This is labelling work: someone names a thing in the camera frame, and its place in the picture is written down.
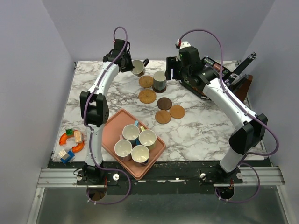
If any cream cup dark brown body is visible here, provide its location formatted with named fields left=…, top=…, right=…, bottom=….
left=131, top=58, right=149, bottom=77

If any cream cup with teal handle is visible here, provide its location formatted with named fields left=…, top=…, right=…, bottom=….
left=153, top=71, right=167, bottom=90

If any dark walnut wood coaster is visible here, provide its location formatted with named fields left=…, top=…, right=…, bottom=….
left=152, top=86, right=167, bottom=93

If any light wood coaster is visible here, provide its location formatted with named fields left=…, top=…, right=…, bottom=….
left=155, top=110, right=171, bottom=124
left=170, top=105, right=185, bottom=119

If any cream cup blue handle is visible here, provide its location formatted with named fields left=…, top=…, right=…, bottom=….
left=122, top=120, right=140, bottom=145

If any cream cup olive body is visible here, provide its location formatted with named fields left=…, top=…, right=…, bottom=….
left=138, top=126, right=157, bottom=151

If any cream cup navy handle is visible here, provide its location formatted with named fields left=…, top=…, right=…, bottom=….
left=131, top=145, right=150, bottom=166

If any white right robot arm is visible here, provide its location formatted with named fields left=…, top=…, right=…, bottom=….
left=165, top=42, right=268, bottom=183

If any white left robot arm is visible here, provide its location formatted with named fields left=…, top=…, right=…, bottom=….
left=79, top=39, right=133, bottom=184

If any black chip case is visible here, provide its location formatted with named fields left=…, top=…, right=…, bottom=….
left=179, top=52, right=257, bottom=100

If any brown leather pouch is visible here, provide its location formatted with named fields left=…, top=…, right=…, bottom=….
left=234, top=75, right=253, bottom=102

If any peach toy block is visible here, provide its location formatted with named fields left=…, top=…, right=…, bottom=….
left=73, top=130, right=84, bottom=144

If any green toy block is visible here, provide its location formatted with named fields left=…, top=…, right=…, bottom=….
left=65, top=128, right=73, bottom=137

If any orange curved toy piece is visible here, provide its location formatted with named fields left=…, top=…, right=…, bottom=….
left=59, top=133, right=69, bottom=145

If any blue white toy block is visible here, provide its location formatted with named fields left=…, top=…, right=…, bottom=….
left=58, top=149, right=75, bottom=164

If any aluminium mounting rail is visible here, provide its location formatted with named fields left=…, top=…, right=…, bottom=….
left=37, top=167, right=285, bottom=188

